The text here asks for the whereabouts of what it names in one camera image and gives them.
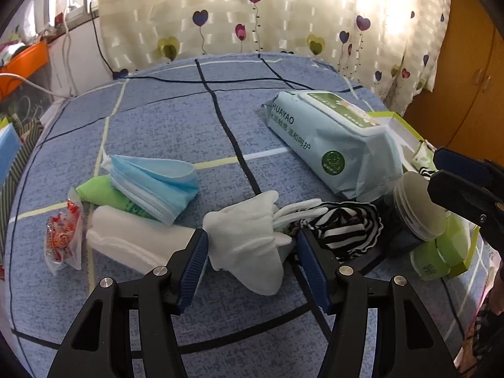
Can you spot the green cream jar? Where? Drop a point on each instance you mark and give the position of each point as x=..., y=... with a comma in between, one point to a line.
x=433, y=260

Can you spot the wooden wardrobe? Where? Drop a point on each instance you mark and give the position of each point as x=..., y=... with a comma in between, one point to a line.
x=472, y=86

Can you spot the heart print curtain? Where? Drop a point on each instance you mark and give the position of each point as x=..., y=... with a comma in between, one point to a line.
x=275, y=15

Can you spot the black white striped cloth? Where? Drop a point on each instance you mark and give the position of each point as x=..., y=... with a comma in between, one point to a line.
x=346, y=228

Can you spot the white glove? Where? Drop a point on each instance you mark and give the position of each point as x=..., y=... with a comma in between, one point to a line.
x=244, y=244
x=295, y=212

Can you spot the green cloth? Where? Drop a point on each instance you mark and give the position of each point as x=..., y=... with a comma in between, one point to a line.
x=102, y=195

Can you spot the clear plastic jar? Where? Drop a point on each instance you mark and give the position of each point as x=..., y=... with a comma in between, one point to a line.
x=417, y=204

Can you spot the red snack packet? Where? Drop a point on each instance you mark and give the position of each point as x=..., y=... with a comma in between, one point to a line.
x=61, y=236

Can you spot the blue face mask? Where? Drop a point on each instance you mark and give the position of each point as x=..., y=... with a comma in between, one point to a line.
x=157, y=189

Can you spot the pale blue wet wipes pack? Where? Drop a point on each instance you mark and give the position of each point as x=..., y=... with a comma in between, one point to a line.
x=334, y=145

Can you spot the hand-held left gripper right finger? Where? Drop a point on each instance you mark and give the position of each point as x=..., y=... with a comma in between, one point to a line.
x=311, y=267

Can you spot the orange tray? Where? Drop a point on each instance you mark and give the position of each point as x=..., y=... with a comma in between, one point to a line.
x=23, y=67

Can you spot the colourful clutter pile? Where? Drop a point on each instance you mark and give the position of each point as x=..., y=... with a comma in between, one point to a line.
x=15, y=49

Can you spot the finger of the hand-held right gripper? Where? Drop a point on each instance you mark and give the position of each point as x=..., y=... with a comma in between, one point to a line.
x=468, y=201
x=460, y=163

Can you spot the yellow-green box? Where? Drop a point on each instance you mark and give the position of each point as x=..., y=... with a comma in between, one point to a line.
x=409, y=132

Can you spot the blue tissue pack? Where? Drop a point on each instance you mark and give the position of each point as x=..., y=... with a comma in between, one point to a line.
x=8, y=153

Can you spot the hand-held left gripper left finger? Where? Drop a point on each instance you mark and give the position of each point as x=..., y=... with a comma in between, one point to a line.
x=193, y=264

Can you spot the striped storage box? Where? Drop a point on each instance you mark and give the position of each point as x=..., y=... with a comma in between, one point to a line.
x=23, y=157

